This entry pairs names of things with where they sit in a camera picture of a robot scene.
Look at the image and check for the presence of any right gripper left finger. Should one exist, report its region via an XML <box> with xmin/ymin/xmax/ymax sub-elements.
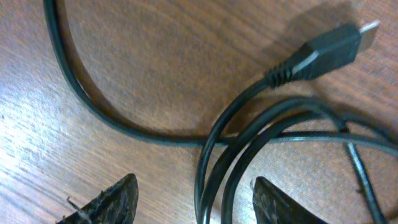
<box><xmin>59</xmin><ymin>173</ymin><xmax>139</xmax><ymax>224</ymax></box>

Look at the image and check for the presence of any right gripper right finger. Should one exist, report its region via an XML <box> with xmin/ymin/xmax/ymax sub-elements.
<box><xmin>252</xmin><ymin>177</ymin><xmax>326</xmax><ymax>224</ymax></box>

